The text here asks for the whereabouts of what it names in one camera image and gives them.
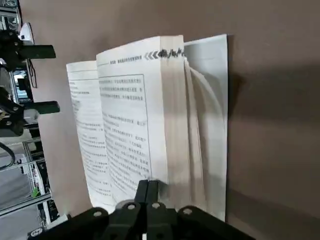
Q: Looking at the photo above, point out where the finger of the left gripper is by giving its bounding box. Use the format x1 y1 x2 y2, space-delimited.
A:
0 29 56 66
0 86 61 137

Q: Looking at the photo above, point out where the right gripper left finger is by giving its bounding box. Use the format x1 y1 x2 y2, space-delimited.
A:
27 180 150 240

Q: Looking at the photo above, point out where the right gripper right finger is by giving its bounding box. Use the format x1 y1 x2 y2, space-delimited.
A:
147 180 256 240

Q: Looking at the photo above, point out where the white blue paperback book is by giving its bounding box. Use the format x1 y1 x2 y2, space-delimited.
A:
65 33 230 223

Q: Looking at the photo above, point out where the black lamp cable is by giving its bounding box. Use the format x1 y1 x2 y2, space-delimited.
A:
26 58 39 89

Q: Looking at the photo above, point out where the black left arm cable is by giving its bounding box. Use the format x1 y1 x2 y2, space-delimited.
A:
0 142 15 169

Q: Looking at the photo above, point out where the aluminium frame rack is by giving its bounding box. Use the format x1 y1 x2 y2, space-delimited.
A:
0 136 61 221

